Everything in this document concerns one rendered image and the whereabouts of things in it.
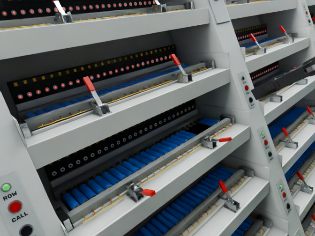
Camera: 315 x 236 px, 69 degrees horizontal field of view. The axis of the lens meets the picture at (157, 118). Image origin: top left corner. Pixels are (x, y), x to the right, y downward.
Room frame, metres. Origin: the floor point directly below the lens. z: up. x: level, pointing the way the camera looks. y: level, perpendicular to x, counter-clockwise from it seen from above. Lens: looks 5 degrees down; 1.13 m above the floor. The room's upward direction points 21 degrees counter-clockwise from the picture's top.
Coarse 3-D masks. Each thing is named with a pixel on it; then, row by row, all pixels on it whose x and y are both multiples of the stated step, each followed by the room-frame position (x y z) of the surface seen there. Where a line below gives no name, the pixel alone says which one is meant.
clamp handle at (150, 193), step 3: (135, 186) 0.49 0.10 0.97; (135, 189) 0.49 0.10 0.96; (138, 189) 0.48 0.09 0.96; (141, 189) 0.47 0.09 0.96; (144, 189) 0.46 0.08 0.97; (147, 189) 0.45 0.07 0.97; (138, 192) 0.47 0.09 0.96; (141, 192) 0.46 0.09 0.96; (144, 192) 0.45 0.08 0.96; (147, 192) 0.44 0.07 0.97; (150, 192) 0.43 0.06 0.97; (153, 192) 0.43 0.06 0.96; (147, 195) 0.44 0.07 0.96; (150, 195) 0.43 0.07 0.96; (153, 195) 0.43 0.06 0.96
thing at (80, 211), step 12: (228, 120) 0.75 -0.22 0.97; (204, 132) 0.69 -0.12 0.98; (216, 132) 0.71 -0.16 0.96; (192, 144) 0.65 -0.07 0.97; (168, 156) 0.59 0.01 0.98; (144, 168) 0.56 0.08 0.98; (156, 168) 0.57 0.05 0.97; (132, 180) 0.52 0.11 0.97; (108, 192) 0.49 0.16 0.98; (120, 192) 0.51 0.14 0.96; (84, 204) 0.47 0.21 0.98; (96, 204) 0.47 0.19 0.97; (72, 216) 0.44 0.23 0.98; (84, 216) 0.45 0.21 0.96
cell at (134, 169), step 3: (123, 162) 0.61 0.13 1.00; (126, 162) 0.61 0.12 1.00; (123, 165) 0.61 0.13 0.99; (126, 165) 0.60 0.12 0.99; (129, 165) 0.59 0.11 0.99; (132, 165) 0.59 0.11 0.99; (129, 168) 0.58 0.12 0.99; (132, 168) 0.58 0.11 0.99; (135, 168) 0.57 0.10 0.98; (138, 168) 0.57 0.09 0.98; (132, 171) 0.57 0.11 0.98; (135, 171) 0.57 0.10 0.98
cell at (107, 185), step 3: (96, 177) 0.56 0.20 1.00; (99, 177) 0.56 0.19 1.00; (102, 177) 0.56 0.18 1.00; (96, 180) 0.56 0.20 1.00; (99, 180) 0.55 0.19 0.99; (102, 180) 0.55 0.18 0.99; (105, 180) 0.55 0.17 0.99; (99, 183) 0.55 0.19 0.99; (102, 183) 0.54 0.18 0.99; (105, 183) 0.53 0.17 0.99; (108, 183) 0.53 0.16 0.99; (102, 186) 0.53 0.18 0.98; (105, 186) 0.52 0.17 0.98; (108, 186) 0.52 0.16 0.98; (105, 189) 0.52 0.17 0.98
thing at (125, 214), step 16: (192, 112) 0.84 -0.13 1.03; (208, 112) 0.85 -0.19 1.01; (224, 112) 0.80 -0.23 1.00; (240, 112) 0.74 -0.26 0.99; (160, 128) 0.75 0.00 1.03; (240, 128) 0.73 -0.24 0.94; (128, 144) 0.67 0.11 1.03; (224, 144) 0.65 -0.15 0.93; (240, 144) 0.71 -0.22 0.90; (96, 160) 0.61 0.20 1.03; (192, 160) 0.60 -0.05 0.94; (208, 160) 0.61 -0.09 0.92; (64, 176) 0.56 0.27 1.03; (160, 176) 0.55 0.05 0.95; (176, 176) 0.54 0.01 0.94; (192, 176) 0.57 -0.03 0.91; (160, 192) 0.51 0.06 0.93; (176, 192) 0.54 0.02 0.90; (64, 208) 0.50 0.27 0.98; (112, 208) 0.47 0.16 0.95; (128, 208) 0.46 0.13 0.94; (144, 208) 0.48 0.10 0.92; (64, 224) 0.42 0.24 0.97; (80, 224) 0.44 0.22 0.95; (96, 224) 0.44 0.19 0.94; (112, 224) 0.43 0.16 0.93; (128, 224) 0.46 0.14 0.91
